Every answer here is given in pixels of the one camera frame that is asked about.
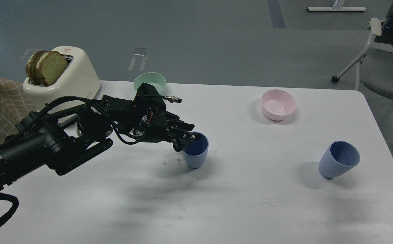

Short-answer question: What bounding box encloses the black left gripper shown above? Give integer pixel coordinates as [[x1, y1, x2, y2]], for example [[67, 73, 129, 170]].
[[129, 82, 201, 152]]

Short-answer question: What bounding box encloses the light blue cup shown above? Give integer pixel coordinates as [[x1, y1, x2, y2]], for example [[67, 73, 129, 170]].
[[318, 141, 361, 179]]

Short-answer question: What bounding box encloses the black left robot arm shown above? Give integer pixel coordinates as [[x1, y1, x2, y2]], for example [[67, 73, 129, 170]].
[[0, 82, 200, 228]]

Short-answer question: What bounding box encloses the green bowl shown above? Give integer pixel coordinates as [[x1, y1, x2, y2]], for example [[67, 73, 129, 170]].
[[133, 72, 167, 93]]

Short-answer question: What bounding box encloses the silver floor plate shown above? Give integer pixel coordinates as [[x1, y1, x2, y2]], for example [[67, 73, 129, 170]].
[[132, 47, 147, 57]]

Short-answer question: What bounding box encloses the pink bowl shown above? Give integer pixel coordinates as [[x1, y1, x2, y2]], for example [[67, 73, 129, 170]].
[[260, 89, 297, 121]]

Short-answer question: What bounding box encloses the cream toaster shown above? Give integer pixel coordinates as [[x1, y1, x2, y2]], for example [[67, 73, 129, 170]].
[[22, 46, 101, 110]]

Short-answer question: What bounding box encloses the front bread slice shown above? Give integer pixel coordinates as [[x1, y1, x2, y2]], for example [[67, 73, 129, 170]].
[[36, 51, 68, 87]]

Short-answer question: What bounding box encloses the bread slice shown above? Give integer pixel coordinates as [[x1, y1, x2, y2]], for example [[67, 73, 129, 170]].
[[25, 50, 48, 85], [36, 51, 68, 87]]

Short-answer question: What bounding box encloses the rear bread slice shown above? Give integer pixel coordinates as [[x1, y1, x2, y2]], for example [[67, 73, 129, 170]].
[[25, 50, 48, 85]]

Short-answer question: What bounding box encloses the white stand base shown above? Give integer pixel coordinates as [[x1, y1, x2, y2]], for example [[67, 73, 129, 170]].
[[307, 0, 367, 13]]

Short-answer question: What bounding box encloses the grey office chair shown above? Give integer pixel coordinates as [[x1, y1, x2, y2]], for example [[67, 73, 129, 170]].
[[331, 1, 393, 100]]

